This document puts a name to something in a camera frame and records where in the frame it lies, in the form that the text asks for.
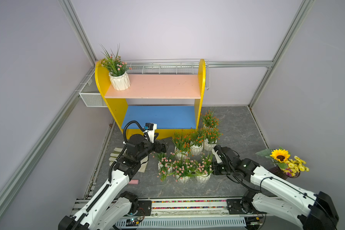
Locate pink flower pot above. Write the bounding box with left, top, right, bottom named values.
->
left=101, top=45, right=131, bottom=91
left=154, top=152, right=173, bottom=182
left=195, top=154, right=213, bottom=184
left=172, top=158, right=196, bottom=184

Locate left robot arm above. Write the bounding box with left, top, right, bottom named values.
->
left=58, top=120, right=167, bottom=230

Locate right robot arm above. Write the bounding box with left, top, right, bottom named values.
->
left=211, top=145, right=339, bottom=230

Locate yellow rack with coloured shelves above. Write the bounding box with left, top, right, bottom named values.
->
left=95, top=59, right=206, bottom=139

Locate beige garden glove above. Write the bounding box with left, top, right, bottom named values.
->
left=109, top=148, right=149, bottom=173

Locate purple pink garden trowel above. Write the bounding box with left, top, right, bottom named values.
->
left=128, top=179, right=139, bottom=185

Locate orange flower pot right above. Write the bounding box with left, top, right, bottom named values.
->
left=203, top=128, right=222, bottom=151

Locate orange flower pot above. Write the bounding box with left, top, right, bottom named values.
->
left=202, top=110, right=220, bottom=128
left=203, top=128, right=222, bottom=151
left=189, top=129, right=205, bottom=156
left=172, top=129, right=191, bottom=160

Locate orange flower pot middle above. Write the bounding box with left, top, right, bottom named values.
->
left=189, top=129, right=205, bottom=156

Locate orange flower pot left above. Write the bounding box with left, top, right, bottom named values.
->
left=172, top=129, right=191, bottom=160

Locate orange flower pot far back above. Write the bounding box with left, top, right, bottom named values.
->
left=202, top=110, right=220, bottom=128

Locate sunflower bouquet pot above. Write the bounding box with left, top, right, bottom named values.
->
left=256, top=147, right=310, bottom=180

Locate white mesh basket left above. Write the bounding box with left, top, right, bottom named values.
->
left=79, top=68, right=107, bottom=108

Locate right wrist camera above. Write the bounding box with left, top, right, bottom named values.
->
left=212, top=149, right=222, bottom=164

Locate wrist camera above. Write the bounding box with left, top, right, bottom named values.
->
left=144, top=123, right=157, bottom=143
left=212, top=149, right=222, bottom=164

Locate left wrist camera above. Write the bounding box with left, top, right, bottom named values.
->
left=144, top=123, right=157, bottom=143

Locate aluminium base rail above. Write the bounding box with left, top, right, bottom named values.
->
left=65, top=196, right=277, bottom=230

